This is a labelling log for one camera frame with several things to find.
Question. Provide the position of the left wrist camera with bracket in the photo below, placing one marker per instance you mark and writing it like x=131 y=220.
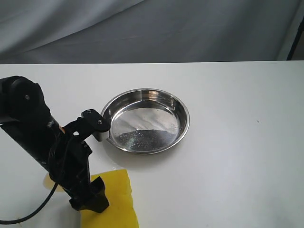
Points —
x=97 y=125

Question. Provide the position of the black stand pole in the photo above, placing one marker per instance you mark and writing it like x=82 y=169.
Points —
x=296 y=41

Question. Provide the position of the grey backdrop cloth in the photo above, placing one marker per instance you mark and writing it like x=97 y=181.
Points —
x=146 y=31

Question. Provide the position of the yellow sponge block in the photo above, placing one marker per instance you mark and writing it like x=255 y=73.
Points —
x=120 y=213

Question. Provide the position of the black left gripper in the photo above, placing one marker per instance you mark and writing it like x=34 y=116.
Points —
x=68 y=166

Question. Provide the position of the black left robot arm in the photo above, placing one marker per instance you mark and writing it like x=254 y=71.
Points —
x=26 y=118

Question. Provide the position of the round stainless steel pan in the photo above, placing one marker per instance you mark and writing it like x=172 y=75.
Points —
x=145 y=121

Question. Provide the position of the tan liquid spill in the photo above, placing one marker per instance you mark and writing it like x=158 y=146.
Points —
x=48 y=183

